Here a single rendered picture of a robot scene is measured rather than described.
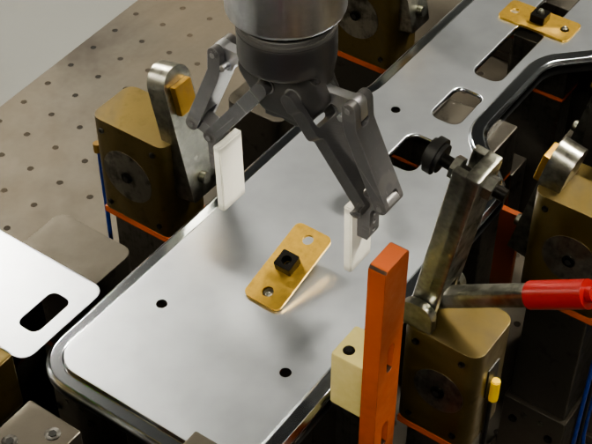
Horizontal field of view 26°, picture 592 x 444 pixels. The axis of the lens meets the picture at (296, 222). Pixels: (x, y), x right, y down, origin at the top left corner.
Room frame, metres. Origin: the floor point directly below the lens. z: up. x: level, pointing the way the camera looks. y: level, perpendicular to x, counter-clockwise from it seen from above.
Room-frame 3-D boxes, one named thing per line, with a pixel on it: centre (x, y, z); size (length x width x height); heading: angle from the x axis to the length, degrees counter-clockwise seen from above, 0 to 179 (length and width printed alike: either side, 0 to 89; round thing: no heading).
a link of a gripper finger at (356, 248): (0.73, -0.05, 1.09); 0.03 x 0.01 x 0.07; 144
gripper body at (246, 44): (0.77, 0.01, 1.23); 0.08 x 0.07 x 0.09; 54
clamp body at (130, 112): (0.94, 0.15, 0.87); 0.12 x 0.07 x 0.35; 55
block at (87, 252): (0.83, 0.22, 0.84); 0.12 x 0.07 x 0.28; 55
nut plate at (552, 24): (1.15, -0.26, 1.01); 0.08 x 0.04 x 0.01; 54
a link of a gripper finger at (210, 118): (0.82, 0.07, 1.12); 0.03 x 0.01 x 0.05; 54
